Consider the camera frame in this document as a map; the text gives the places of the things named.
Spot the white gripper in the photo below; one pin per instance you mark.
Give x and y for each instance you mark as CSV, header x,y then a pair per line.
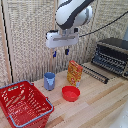
x,y
62,39

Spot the yellow red cereal box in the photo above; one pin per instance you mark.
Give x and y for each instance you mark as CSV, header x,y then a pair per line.
x,y
74,73

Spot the blue plastic cup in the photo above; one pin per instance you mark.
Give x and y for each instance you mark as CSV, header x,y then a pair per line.
x,y
49,81

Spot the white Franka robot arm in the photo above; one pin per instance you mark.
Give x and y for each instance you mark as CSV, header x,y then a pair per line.
x,y
71,13

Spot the black toaster oven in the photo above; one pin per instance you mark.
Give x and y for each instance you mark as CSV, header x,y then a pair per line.
x,y
113,55

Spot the beige woven folding screen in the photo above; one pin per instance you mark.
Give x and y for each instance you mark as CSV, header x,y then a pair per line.
x,y
30,40

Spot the red plastic bowl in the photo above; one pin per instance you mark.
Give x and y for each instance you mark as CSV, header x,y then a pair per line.
x,y
70,93

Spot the red shopping basket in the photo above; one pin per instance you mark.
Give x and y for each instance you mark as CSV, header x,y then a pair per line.
x,y
25,105

